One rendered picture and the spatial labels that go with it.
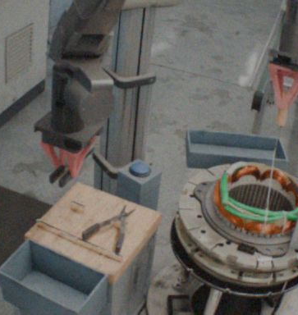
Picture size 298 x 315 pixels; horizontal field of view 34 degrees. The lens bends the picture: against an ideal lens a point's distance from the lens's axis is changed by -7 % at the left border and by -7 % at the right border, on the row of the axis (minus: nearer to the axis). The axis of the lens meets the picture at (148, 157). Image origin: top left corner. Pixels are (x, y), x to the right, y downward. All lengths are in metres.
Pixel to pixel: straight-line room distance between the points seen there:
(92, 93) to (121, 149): 0.63
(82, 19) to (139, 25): 0.50
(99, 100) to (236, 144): 0.65
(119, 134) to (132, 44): 0.24
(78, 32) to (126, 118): 0.59
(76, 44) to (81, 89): 0.07
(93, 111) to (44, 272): 0.37
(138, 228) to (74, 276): 0.16
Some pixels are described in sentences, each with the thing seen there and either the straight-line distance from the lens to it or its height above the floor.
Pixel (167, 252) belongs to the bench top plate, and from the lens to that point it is 1.33.
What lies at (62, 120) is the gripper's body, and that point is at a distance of 0.80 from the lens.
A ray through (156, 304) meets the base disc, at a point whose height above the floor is 0.80.
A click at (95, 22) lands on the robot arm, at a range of 0.71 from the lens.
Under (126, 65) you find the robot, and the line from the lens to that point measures 1.23.
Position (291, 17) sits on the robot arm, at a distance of 0.87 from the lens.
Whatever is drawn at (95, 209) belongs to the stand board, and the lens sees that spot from 0.99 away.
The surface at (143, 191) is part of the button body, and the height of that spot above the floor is 1.01.
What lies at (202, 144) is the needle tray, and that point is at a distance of 1.29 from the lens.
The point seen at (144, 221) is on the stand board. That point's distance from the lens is 0.97.
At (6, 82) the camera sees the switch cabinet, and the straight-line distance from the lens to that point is 3.25.
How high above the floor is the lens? 1.70
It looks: 33 degrees down
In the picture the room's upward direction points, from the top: 6 degrees clockwise
